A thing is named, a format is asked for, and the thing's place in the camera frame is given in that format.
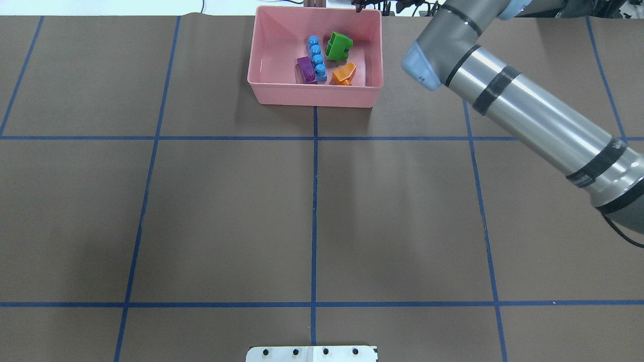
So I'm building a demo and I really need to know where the pink plastic box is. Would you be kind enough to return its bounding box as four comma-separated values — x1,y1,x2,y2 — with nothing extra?
248,6,384,108

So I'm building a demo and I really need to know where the long blue four-stud block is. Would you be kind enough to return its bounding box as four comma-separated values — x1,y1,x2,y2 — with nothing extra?
307,35,328,84

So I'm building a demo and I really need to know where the purple block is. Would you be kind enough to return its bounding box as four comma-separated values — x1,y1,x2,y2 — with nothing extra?
296,57,317,84

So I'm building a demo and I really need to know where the aluminium frame post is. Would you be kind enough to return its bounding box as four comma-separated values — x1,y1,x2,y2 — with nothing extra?
303,0,327,8

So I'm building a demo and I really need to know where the orange sloped block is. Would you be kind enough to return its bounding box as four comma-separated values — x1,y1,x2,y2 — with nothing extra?
331,62,357,85

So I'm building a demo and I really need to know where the green block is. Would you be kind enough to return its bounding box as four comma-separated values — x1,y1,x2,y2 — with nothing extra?
325,32,354,62

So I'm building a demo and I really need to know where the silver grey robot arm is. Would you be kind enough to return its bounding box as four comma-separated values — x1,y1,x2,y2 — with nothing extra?
402,1,643,233

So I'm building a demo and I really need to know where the white mount base plate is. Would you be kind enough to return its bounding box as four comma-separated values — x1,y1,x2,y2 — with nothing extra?
245,344,379,361

